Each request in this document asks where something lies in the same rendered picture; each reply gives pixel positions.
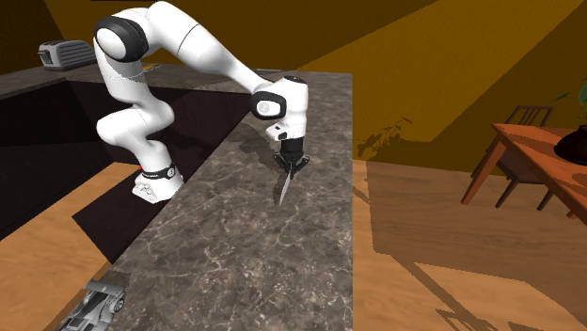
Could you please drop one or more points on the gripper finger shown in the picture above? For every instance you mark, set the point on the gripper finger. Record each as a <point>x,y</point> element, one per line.
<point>302,161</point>
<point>279,160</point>

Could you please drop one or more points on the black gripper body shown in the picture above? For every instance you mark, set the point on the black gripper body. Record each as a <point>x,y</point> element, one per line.
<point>292,147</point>

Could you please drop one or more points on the silver knife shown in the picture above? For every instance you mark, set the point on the silver knife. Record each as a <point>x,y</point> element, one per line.
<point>285,188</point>

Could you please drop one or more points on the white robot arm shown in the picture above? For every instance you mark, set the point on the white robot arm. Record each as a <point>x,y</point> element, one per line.
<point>137,124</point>

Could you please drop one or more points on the wooden chair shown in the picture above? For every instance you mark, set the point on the wooden chair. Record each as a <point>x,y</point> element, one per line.
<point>527,114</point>

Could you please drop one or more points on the grey toy vehicle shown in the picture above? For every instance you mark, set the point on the grey toy vehicle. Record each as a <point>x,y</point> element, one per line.
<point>94,305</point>

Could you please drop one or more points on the grey toaster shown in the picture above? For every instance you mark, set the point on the grey toaster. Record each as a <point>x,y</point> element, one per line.
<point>66,54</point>

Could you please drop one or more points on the wooden table with potted plant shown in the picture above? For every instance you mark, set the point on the wooden table with potted plant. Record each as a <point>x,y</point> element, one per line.
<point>545,160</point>

